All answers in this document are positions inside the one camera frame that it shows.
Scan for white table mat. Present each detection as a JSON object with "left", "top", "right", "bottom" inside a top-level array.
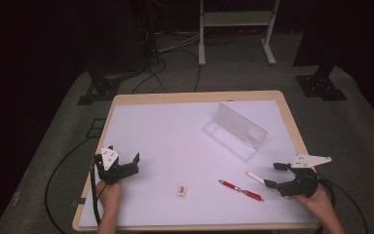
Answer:
[{"left": 78, "top": 99, "right": 320, "bottom": 228}]

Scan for white metal stand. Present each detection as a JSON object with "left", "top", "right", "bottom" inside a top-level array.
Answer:
[{"left": 198, "top": 0, "right": 281, "bottom": 67}]

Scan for right hand-held gripper black cable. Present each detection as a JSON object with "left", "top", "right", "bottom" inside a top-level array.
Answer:
[{"left": 318, "top": 176, "right": 370, "bottom": 234}]

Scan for clear plastic pencil case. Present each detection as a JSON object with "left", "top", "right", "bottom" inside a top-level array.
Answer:
[{"left": 202, "top": 102, "right": 269, "bottom": 163}]

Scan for black floor cable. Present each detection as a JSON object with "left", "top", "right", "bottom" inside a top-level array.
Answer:
[{"left": 44, "top": 137, "right": 95, "bottom": 234}]

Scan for hand-held gripper black cable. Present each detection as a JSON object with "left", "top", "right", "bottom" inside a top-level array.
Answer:
[
  {"left": 318, "top": 176, "right": 370, "bottom": 234},
  {"left": 90, "top": 162, "right": 102, "bottom": 227}
]

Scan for small white eraser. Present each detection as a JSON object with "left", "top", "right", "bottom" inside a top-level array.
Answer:
[{"left": 176, "top": 183, "right": 189, "bottom": 198}]

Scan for person's left hand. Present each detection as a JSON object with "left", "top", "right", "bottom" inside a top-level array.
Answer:
[{"left": 95, "top": 179, "right": 124, "bottom": 215}]

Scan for white pen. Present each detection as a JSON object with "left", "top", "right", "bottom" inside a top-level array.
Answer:
[{"left": 244, "top": 171, "right": 267, "bottom": 185}]

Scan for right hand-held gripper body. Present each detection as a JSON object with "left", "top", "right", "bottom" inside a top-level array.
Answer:
[{"left": 280, "top": 155, "right": 333, "bottom": 199}]

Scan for person's right hand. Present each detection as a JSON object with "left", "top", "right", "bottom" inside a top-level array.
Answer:
[{"left": 293, "top": 183, "right": 336, "bottom": 217}]

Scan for left hand-held gripper black cable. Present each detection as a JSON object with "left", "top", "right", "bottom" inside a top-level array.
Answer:
[{"left": 90, "top": 162, "right": 102, "bottom": 227}]

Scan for red pen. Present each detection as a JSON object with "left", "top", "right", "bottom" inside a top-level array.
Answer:
[{"left": 218, "top": 178, "right": 265, "bottom": 203}]

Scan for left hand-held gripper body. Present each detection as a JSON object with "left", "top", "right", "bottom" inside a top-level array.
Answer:
[{"left": 93, "top": 145, "right": 126, "bottom": 186}]

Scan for black stand base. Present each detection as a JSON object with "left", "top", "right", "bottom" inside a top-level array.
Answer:
[
  {"left": 77, "top": 69, "right": 122, "bottom": 106},
  {"left": 295, "top": 64, "right": 349, "bottom": 101}
]

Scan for white floor cables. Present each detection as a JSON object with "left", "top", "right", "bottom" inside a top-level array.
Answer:
[{"left": 155, "top": 31, "right": 203, "bottom": 55}]

